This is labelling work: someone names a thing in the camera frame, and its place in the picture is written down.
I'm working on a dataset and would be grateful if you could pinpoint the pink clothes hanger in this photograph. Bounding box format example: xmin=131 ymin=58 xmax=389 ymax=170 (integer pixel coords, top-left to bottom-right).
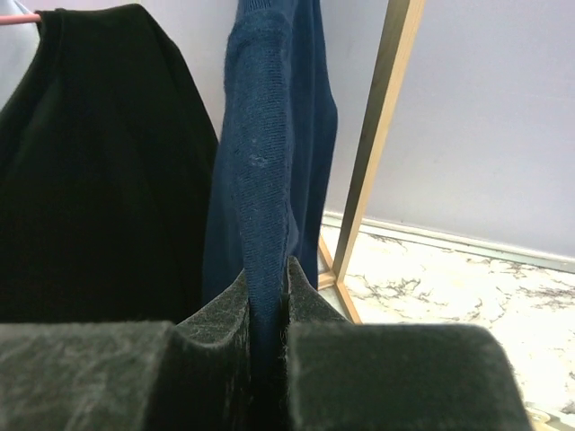
xmin=0 ymin=13 xmax=41 ymax=26

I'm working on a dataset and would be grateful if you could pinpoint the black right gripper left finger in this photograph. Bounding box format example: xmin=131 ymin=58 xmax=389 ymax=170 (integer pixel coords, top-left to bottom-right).
xmin=1 ymin=276 xmax=250 ymax=430

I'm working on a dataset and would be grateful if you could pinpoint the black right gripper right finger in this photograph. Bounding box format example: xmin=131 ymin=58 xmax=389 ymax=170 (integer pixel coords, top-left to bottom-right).
xmin=287 ymin=259 xmax=531 ymax=430

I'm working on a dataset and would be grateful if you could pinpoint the black t shirt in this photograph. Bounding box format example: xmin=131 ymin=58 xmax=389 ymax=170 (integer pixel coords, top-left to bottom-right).
xmin=1 ymin=4 xmax=217 ymax=323

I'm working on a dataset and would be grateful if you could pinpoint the wooden clothes rack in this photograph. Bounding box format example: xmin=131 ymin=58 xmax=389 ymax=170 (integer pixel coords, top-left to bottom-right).
xmin=318 ymin=0 xmax=426 ymax=324

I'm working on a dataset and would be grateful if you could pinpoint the navy blue t shirt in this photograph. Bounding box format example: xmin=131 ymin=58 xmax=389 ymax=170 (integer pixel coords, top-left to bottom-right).
xmin=203 ymin=1 xmax=338 ymax=374

